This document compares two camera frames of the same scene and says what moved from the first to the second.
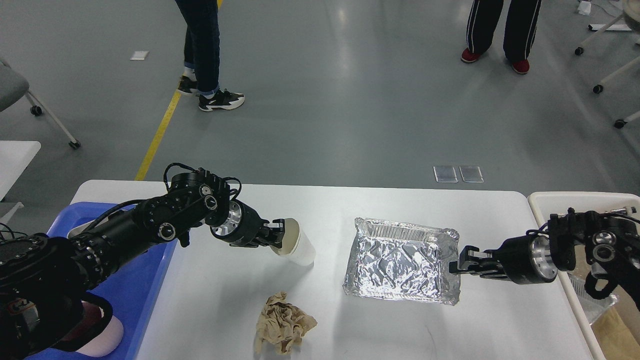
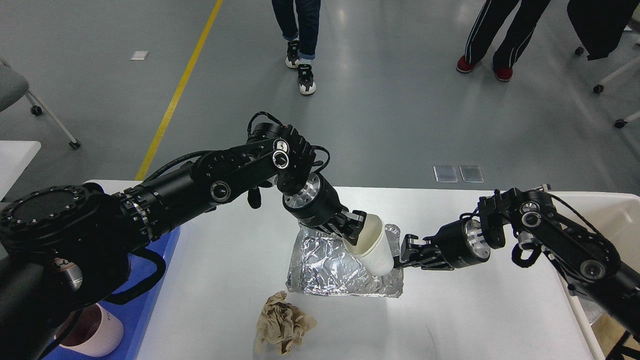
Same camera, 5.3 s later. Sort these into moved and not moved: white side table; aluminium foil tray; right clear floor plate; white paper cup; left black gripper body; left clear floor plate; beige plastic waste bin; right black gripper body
Moved: right black gripper body; aluminium foil tray; left black gripper body; white paper cup
Not moved: beige plastic waste bin; left clear floor plate; right clear floor plate; white side table
